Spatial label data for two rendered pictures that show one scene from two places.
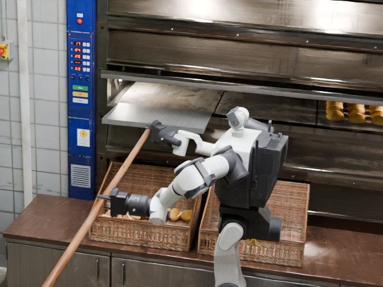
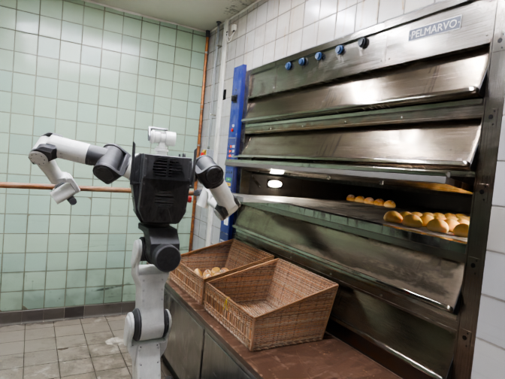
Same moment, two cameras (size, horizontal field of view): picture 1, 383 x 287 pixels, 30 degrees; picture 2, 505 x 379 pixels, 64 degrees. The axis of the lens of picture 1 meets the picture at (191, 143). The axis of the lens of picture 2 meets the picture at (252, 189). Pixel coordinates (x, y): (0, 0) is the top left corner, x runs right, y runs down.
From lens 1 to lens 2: 307 cm
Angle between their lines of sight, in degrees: 54
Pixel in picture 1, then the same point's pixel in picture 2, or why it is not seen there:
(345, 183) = (373, 292)
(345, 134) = (373, 226)
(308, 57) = (347, 140)
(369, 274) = not seen: outside the picture
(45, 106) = not seen: hidden behind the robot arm
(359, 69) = (386, 146)
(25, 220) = not seen: hidden behind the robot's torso
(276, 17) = (324, 102)
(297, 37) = (338, 119)
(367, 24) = (392, 90)
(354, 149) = (385, 250)
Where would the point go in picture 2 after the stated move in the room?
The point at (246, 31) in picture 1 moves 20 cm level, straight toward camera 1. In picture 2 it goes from (306, 120) to (279, 115)
